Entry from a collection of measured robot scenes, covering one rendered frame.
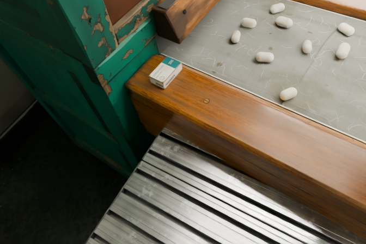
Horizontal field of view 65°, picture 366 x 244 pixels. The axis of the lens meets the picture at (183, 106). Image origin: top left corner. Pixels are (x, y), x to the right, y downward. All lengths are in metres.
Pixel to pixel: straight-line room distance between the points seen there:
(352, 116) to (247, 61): 0.22
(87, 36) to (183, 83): 0.19
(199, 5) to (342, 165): 0.39
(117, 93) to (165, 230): 0.27
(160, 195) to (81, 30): 0.31
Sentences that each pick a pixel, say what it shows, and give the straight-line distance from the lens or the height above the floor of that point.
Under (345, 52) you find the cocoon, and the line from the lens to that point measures 0.65.
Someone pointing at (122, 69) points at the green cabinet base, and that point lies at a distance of 0.57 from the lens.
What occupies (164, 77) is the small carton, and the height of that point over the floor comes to 0.78.
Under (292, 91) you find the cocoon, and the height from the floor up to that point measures 0.76.
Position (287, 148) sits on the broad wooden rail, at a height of 0.77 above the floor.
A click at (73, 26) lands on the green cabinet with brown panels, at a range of 0.46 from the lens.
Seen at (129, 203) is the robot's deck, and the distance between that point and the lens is 0.56.
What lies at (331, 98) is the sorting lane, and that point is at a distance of 0.59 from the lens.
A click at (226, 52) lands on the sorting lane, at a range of 0.64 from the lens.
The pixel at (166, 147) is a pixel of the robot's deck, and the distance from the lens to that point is 0.59.
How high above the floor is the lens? 1.19
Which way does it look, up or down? 54 degrees down
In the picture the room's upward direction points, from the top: 10 degrees counter-clockwise
